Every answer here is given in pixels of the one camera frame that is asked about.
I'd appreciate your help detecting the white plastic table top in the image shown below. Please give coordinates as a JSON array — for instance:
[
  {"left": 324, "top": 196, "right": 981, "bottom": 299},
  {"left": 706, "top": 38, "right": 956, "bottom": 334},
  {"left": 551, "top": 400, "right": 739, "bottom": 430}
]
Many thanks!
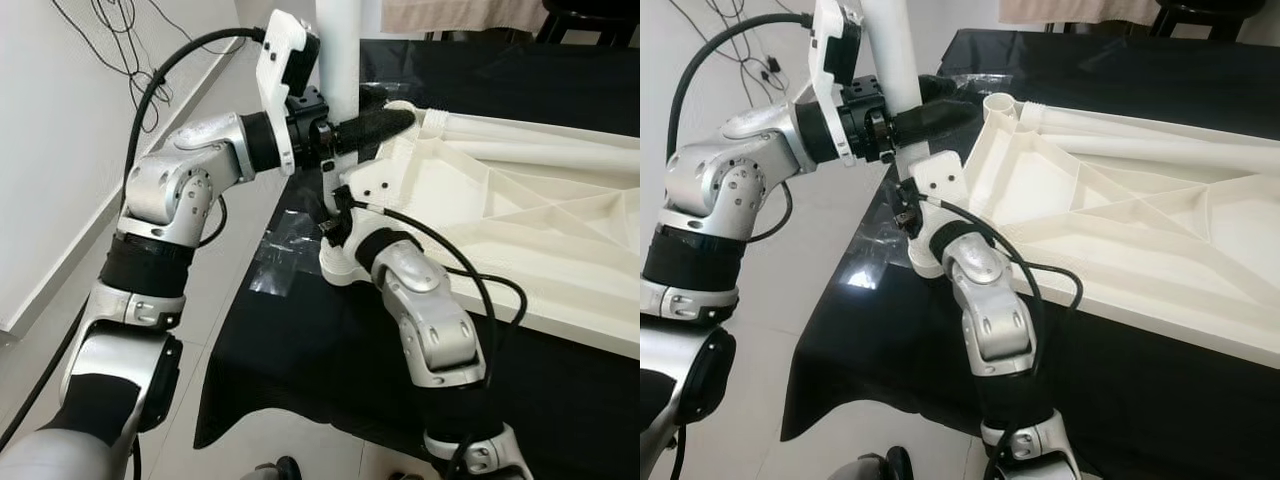
[
  {"left": 910, "top": 92, "right": 1280, "bottom": 369},
  {"left": 318, "top": 100, "right": 641, "bottom": 359}
]

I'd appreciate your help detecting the beige fringed table cloth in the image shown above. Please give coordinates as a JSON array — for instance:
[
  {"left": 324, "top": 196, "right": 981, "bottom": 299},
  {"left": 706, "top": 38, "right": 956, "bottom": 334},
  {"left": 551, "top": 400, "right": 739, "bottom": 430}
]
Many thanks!
[
  {"left": 998, "top": 0, "right": 1166, "bottom": 26},
  {"left": 380, "top": 0, "right": 549, "bottom": 36}
]

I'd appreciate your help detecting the black round stool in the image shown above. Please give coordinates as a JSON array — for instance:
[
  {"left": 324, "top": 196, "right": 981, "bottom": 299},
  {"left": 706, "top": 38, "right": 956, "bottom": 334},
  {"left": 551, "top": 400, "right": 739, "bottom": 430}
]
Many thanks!
[
  {"left": 1150, "top": 0, "right": 1266, "bottom": 41},
  {"left": 535, "top": 0, "right": 641, "bottom": 46}
]

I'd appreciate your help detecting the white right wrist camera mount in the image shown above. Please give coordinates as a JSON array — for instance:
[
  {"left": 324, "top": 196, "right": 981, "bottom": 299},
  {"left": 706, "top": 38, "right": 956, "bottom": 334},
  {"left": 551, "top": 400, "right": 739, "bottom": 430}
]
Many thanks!
[
  {"left": 905, "top": 150, "right": 971, "bottom": 216},
  {"left": 338, "top": 155, "right": 401, "bottom": 226}
]

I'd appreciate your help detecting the looped black wall cable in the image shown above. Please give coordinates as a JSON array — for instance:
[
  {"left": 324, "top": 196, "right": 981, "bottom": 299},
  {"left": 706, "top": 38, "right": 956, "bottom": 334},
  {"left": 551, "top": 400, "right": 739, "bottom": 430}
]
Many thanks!
[
  {"left": 55, "top": 0, "right": 176, "bottom": 136},
  {"left": 668, "top": 0, "right": 791, "bottom": 93}
]

